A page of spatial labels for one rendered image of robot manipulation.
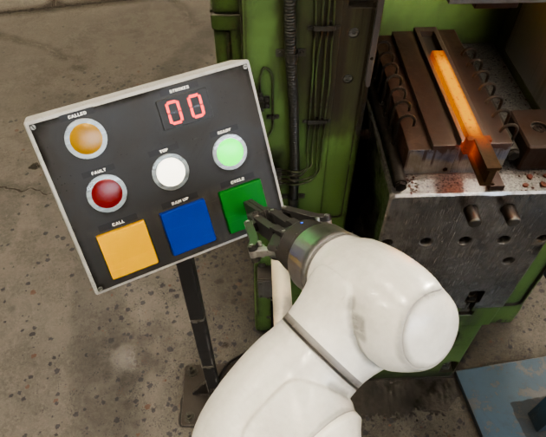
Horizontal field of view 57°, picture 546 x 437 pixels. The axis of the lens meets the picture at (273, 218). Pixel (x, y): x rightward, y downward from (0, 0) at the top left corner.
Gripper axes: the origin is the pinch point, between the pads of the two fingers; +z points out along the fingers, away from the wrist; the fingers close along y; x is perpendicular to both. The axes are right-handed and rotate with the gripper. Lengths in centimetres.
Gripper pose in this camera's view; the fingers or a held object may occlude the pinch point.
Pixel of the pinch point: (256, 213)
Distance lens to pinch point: 80.1
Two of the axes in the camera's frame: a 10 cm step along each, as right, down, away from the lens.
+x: -2.3, -9.0, -3.7
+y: 8.9, -3.4, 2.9
